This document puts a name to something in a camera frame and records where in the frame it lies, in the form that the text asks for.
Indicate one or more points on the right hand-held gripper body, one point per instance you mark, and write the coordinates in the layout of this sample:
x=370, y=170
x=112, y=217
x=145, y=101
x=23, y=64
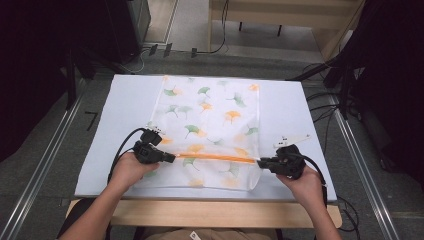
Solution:
x=288, y=161

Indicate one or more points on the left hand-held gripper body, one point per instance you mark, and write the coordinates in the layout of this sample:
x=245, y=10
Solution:
x=148, y=150

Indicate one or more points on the white leaf-print zipper bag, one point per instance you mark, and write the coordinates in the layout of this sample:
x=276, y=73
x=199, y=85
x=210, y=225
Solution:
x=213, y=120

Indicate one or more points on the person's left hand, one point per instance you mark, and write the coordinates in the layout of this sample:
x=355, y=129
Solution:
x=128, y=171

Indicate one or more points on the person's right hand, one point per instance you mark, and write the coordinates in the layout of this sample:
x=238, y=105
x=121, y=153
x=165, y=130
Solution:
x=305, y=190

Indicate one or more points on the white table cover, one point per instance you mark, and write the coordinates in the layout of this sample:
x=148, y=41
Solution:
x=286, y=110

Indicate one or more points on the wooden table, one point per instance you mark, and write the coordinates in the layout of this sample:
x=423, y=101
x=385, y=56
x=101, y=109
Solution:
x=206, y=213

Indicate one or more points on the person's tan pants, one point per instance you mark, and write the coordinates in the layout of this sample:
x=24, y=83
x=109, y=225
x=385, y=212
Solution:
x=213, y=234

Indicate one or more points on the dark cabinet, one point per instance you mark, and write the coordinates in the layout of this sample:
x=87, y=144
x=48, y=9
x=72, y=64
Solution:
x=130, y=26

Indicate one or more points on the black curtain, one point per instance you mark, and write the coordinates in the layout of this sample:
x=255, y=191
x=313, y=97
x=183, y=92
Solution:
x=30, y=66
x=393, y=83

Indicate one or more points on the light wooden bench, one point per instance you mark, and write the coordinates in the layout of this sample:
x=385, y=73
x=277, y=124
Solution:
x=283, y=13

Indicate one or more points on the metal floor rail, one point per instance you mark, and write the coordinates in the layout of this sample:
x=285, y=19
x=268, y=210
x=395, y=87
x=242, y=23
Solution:
x=40, y=170
x=363, y=166

